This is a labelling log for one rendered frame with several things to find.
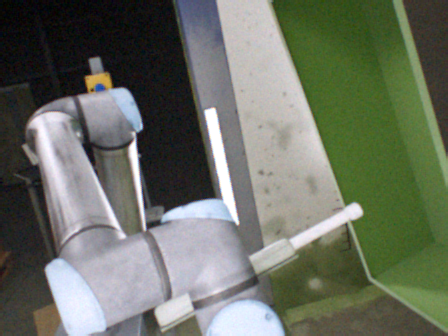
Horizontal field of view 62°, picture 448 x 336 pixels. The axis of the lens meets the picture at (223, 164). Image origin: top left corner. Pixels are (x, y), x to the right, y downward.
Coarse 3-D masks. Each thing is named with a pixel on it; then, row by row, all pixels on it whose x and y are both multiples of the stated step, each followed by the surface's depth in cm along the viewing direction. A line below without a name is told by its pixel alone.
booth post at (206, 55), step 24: (192, 0) 178; (192, 24) 180; (216, 24) 182; (192, 48) 182; (216, 48) 184; (192, 72) 187; (216, 72) 185; (216, 96) 187; (240, 144) 193; (240, 168) 195; (216, 192) 207; (240, 192) 197; (240, 216) 199; (264, 288) 208
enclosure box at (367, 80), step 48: (288, 0) 134; (336, 0) 138; (384, 0) 129; (432, 0) 80; (288, 48) 136; (336, 48) 141; (384, 48) 140; (432, 48) 81; (336, 96) 143; (384, 96) 148; (432, 96) 83; (336, 144) 146; (384, 144) 151; (432, 144) 139; (384, 192) 154; (432, 192) 151; (384, 240) 157; (432, 240) 164; (384, 288) 148; (432, 288) 139
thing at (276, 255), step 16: (352, 208) 82; (320, 224) 81; (336, 224) 81; (288, 240) 78; (304, 240) 80; (256, 256) 77; (272, 256) 77; (288, 256) 77; (256, 272) 76; (160, 304) 76; (176, 304) 73; (160, 320) 73; (176, 320) 73
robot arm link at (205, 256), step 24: (168, 216) 47; (192, 216) 46; (216, 216) 46; (168, 240) 44; (192, 240) 45; (216, 240) 45; (240, 240) 48; (168, 264) 43; (192, 264) 44; (216, 264) 45; (240, 264) 46; (192, 288) 45; (216, 288) 44; (240, 288) 44
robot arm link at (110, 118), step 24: (72, 96) 90; (96, 96) 89; (120, 96) 91; (96, 120) 88; (120, 120) 90; (96, 144) 94; (120, 144) 94; (120, 168) 99; (120, 192) 104; (120, 216) 110; (144, 216) 120
